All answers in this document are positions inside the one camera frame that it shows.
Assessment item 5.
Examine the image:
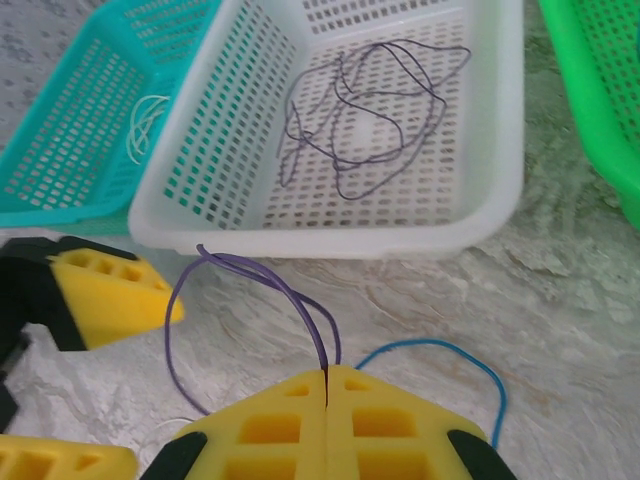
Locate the green plastic basket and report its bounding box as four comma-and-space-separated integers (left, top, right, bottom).
538, 0, 640, 229

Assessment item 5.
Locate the white plastic basket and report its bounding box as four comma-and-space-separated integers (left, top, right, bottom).
128, 0, 525, 261

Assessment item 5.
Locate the tangle of thin cables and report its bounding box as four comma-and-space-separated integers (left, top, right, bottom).
164, 243, 344, 416
354, 338, 507, 449

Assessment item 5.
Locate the teal plastic basket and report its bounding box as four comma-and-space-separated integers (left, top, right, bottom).
0, 0, 226, 236

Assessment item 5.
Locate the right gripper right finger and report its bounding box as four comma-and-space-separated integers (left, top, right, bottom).
325, 363, 520, 480

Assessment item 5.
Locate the thin purple cable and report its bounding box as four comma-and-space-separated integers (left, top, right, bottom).
277, 39, 472, 201

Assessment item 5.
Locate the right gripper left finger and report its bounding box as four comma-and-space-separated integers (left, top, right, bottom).
143, 367, 329, 480

